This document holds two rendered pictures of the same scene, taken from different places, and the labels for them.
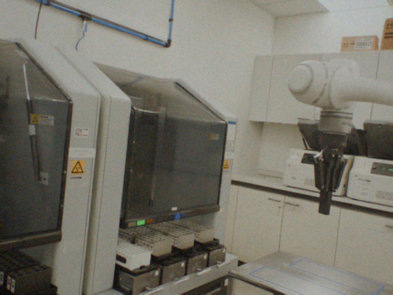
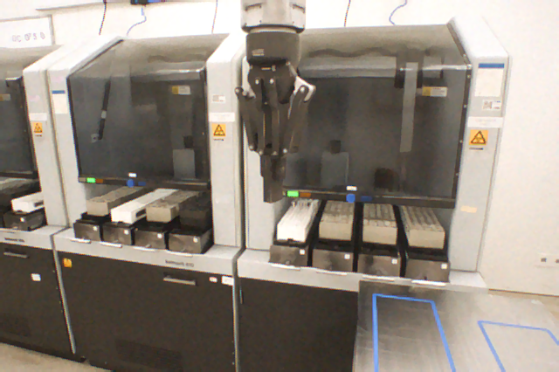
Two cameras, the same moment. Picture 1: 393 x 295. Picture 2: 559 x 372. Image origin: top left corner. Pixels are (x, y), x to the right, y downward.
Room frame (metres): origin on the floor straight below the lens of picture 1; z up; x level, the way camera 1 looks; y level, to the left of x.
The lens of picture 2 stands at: (0.92, -0.84, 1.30)
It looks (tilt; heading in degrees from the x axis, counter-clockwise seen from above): 14 degrees down; 67
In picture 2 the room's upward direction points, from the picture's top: straight up
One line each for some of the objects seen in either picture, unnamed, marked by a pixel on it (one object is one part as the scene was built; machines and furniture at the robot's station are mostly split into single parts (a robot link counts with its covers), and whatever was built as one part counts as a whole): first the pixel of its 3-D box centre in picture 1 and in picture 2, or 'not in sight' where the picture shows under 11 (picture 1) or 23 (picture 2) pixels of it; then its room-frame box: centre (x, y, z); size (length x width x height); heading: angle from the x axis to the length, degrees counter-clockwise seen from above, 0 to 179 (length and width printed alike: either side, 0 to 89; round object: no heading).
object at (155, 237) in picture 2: not in sight; (188, 212); (1.15, 0.74, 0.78); 0.73 x 0.14 x 0.09; 52
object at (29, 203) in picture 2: not in sight; (47, 198); (0.51, 1.06, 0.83); 0.30 x 0.10 x 0.06; 52
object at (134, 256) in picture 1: (115, 251); (298, 221); (1.51, 0.29, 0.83); 0.30 x 0.10 x 0.06; 52
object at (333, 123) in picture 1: (334, 123); (272, 13); (1.12, -0.38, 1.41); 0.09 x 0.09 x 0.06
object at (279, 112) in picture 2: (331, 172); (279, 118); (1.12, -0.39, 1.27); 0.04 x 0.01 x 0.11; 30
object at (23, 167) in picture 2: not in sight; (23, 106); (0.41, 1.31, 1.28); 0.61 x 0.51 x 0.63; 142
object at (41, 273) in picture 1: (31, 281); (193, 217); (1.13, 0.46, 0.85); 0.12 x 0.02 x 0.06; 143
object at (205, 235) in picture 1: (205, 235); (425, 237); (1.81, -0.06, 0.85); 0.12 x 0.02 x 0.06; 141
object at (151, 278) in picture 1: (94, 255); (304, 223); (1.59, 0.40, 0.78); 0.73 x 0.14 x 0.09; 52
